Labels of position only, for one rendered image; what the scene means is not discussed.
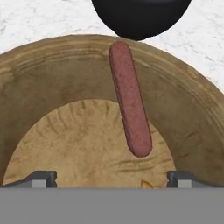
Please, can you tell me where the brown wooden bowl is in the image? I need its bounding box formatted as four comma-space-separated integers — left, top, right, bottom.
0, 34, 224, 189

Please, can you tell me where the black round plate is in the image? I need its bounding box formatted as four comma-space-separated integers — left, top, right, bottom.
90, 0, 193, 41

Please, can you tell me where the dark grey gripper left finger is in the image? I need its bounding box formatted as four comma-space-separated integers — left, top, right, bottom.
0, 170, 58, 189

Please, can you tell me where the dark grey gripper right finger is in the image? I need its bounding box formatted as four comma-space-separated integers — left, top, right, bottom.
166, 170, 224, 189

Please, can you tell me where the reddish brown sausage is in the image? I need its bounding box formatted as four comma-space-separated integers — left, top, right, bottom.
108, 40, 153, 158

